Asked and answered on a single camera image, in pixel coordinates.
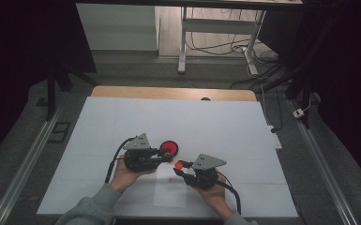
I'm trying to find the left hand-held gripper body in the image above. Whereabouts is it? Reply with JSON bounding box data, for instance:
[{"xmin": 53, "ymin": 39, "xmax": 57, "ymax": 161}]
[{"xmin": 123, "ymin": 133, "xmax": 163, "ymax": 173}]

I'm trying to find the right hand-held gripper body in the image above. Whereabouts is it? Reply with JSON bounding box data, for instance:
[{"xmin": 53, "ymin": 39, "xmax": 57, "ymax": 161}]
[{"xmin": 183, "ymin": 153, "xmax": 228, "ymax": 191}]

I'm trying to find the red ink pad black case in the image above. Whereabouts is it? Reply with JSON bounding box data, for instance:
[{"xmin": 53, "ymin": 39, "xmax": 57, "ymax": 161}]
[{"xmin": 158, "ymin": 140, "xmax": 180, "ymax": 158}]

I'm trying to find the small white paper sheet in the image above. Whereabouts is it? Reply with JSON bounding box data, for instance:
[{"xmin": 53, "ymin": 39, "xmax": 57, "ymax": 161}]
[{"xmin": 152, "ymin": 162, "xmax": 188, "ymax": 209}]

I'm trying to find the person's left hand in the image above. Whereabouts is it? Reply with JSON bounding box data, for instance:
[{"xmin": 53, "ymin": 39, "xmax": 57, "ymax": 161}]
[{"xmin": 109, "ymin": 154, "xmax": 158, "ymax": 194}]

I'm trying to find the person's right hand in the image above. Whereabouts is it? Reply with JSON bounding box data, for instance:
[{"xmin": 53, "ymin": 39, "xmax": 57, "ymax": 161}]
[{"xmin": 196, "ymin": 172, "xmax": 233, "ymax": 221}]

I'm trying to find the large white table cover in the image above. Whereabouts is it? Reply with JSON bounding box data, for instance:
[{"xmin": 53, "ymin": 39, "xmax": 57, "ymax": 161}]
[{"xmin": 37, "ymin": 96, "xmax": 299, "ymax": 218}]

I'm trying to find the wooden table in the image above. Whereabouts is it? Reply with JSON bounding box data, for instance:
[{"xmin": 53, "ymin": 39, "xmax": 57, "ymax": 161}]
[{"xmin": 90, "ymin": 85, "xmax": 258, "ymax": 102}]

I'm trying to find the white power strip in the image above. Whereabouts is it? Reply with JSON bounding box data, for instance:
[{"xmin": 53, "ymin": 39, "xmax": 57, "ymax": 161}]
[{"xmin": 267, "ymin": 125, "xmax": 283, "ymax": 150}]

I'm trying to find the black floor plate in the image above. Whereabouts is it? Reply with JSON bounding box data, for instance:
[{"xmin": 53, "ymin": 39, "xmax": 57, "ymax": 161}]
[{"xmin": 48, "ymin": 121, "xmax": 72, "ymax": 144}]

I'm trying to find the black stand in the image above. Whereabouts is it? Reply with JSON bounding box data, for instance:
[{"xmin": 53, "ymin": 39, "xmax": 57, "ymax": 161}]
[
  {"xmin": 262, "ymin": 15, "xmax": 336, "ymax": 129},
  {"xmin": 45, "ymin": 62, "xmax": 99, "ymax": 121}
]

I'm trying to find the grey cabinet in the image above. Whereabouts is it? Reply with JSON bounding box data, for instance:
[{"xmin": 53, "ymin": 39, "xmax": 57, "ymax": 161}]
[{"xmin": 75, "ymin": 3, "xmax": 160, "ymax": 52}]

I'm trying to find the dark curtain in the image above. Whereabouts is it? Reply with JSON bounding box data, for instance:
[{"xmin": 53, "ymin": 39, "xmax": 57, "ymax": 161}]
[
  {"xmin": 0, "ymin": 0, "xmax": 98, "ymax": 172},
  {"xmin": 259, "ymin": 0, "xmax": 361, "ymax": 184}
]

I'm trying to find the left hand-held gripper black cable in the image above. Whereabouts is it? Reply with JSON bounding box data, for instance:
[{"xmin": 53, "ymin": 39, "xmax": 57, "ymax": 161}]
[{"xmin": 104, "ymin": 136, "xmax": 137, "ymax": 185}]

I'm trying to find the hand-held gripper black cable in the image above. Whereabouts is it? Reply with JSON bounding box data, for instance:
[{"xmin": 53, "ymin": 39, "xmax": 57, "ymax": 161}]
[
  {"xmin": 104, "ymin": 136, "xmax": 137, "ymax": 185},
  {"xmin": 215, "ymin": 171, "xmax": 242, "ymax": 216}
]

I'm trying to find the right hand-held gripper black cable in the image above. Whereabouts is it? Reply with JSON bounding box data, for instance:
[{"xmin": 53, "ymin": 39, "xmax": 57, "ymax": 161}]
[{"xmin": 215, "ymin": 171, "xmax": 242, "ymax": 216}]

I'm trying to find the metal floor rail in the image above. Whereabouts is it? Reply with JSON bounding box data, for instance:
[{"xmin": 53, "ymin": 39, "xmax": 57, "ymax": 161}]
[
  {"xmin": 0, "ymin": 107, "xmax": 62, "ymax": 225},
  {"xmin": 289, "ymin": 99, "xmax": 359, "ymax": 225}
]

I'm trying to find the tangle of black floor cables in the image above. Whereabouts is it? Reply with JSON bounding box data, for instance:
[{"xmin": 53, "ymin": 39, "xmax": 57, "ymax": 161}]
[{"xmin": 186, "ymin": 7, "xmax": 282, "ymax": 90}]

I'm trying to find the white desk frame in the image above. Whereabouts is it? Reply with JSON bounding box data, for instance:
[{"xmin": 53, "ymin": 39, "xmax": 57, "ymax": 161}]
[{"xmin": 177, "ymin": 6, "xmax": 267, "ymax": 76}]

